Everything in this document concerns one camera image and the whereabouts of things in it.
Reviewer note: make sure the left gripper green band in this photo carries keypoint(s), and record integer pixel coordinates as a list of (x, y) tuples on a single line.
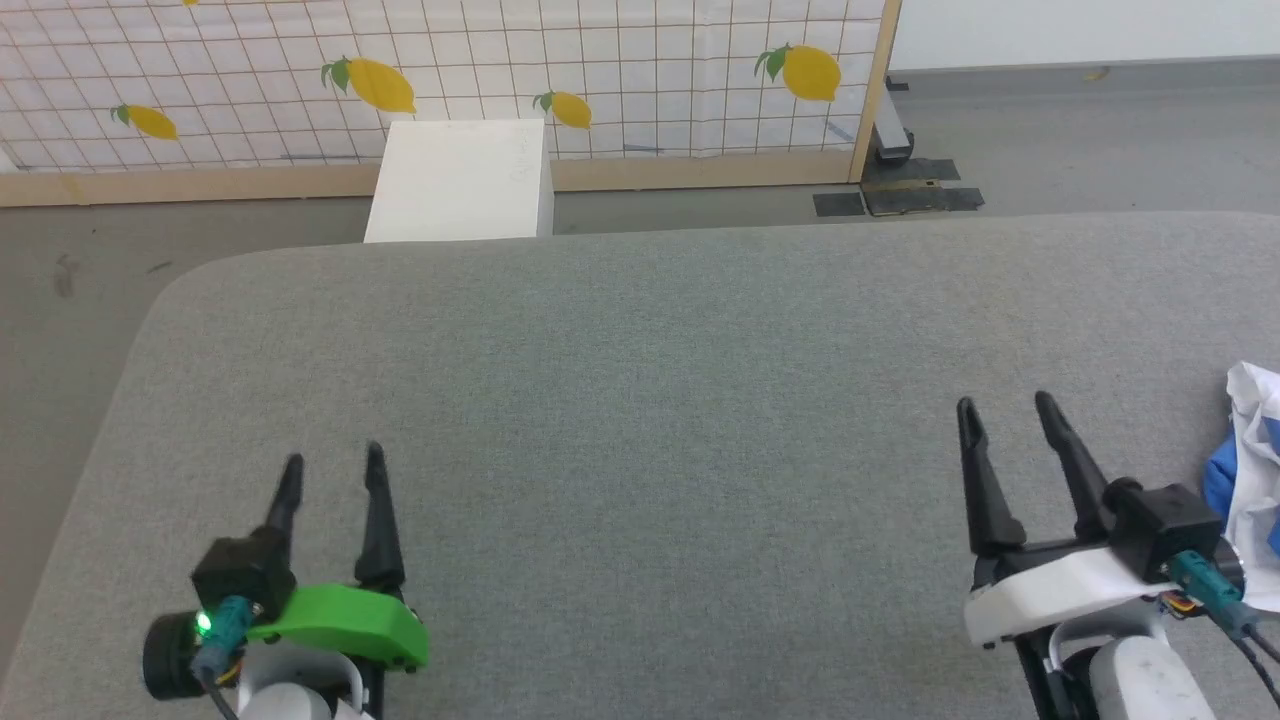
[(350, 620)]

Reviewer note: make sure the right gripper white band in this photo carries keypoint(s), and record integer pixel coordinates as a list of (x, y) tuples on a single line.
[(1060, 595)]

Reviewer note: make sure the blue and white garment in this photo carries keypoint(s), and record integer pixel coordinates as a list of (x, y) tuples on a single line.
[(1255, 480)]

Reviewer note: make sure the long black floor mat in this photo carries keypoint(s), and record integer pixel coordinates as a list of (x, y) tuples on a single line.
[(925, 200)]

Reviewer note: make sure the black floor mat under foot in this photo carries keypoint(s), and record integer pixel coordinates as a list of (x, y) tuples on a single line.
[(915, 170)]

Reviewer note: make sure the small black floor mat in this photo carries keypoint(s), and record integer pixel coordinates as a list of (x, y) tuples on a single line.
[(839, 204)]

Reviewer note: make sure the metal screen foot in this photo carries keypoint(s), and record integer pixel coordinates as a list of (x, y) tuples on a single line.
[(893, 125)]

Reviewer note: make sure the lemon print partition screen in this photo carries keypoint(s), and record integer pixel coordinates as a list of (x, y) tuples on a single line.
[(450, 60)]

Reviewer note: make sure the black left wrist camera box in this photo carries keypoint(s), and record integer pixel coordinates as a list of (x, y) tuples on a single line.
[(245, 570)]

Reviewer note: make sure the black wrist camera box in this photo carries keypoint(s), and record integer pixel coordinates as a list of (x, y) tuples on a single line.
[(1165, 525), (245, 570)]

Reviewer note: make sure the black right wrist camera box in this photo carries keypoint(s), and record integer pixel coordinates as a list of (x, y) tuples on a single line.
[(1165, 525)]

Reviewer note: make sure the white box pedestal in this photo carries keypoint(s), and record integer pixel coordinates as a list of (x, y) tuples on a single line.
[(460, 185)]

